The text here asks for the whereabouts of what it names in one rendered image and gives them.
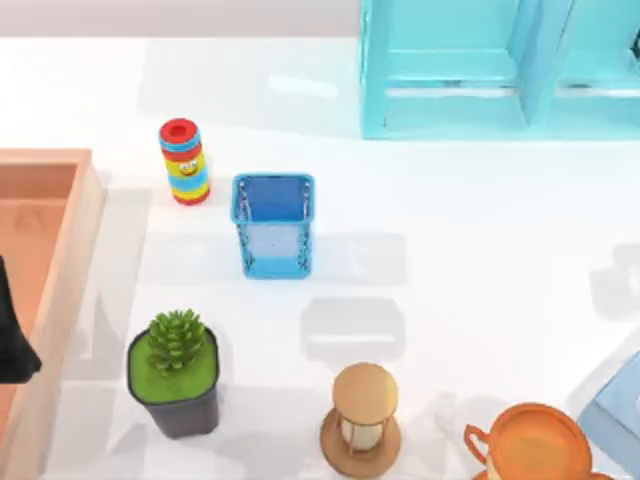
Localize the light blue rack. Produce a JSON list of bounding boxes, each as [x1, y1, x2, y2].
[[357, 0, 640, 141]]

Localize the wooden hourglass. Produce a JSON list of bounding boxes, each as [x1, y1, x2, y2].
[[319, 363, 403, 476]]

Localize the stack of coloured rings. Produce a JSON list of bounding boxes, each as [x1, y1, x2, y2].
[[159, 118, 211, 206]]

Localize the blue mesh basket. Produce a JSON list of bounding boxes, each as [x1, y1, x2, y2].
[[231, 172, 316, 280]]

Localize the orange trophy cup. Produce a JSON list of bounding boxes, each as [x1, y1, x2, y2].
[[463, 402, 614, 480]]

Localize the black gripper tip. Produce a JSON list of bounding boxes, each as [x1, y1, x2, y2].
[[0, 255, 43, 385]]

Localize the shallow salmon-coloured box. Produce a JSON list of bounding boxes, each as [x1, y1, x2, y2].
[[0, 148, 107, 480]]

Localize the green plant in black pot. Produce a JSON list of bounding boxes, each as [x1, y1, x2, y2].
[[126, 308, 222, 440]]

